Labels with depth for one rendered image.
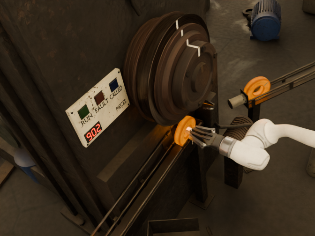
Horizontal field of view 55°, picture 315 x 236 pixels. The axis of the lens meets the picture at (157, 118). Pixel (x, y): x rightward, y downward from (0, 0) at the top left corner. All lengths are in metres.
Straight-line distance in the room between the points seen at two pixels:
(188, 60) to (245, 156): 0.51
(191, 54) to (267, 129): 0.54
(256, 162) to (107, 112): 0.66
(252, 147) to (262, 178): 0.90
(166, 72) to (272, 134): 0.59
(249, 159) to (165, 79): 0.53
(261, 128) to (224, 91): 1.47
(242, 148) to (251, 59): 2.00
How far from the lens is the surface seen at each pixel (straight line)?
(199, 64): 1.20
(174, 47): 1.13
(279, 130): 1.43
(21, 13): 0.90
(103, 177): 1.29
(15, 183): 2.73
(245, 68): 3.18
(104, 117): 1.16
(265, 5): 3.53
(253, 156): 1.37
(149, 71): 1.08
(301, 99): 2.86
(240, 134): 1.82
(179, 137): 1.47
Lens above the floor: 1.87
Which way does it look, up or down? 44 degrees down
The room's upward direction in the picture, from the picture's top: 13 degrees counter-clockwise
